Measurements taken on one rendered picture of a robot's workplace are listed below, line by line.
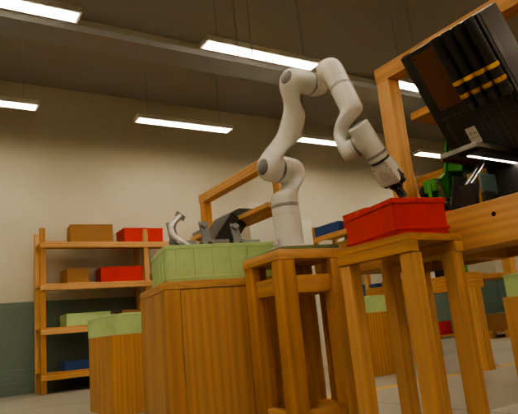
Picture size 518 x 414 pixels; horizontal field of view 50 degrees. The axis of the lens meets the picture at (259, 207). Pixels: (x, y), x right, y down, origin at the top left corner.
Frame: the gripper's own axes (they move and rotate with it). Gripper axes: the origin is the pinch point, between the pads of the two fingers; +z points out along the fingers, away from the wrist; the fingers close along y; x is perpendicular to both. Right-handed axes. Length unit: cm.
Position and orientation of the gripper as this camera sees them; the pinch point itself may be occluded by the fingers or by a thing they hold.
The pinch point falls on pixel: (400, 193)
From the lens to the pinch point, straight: 218.9
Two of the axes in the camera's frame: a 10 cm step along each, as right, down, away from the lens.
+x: 6.3, -5.2, 5.8
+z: 5.6, 8.2, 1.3
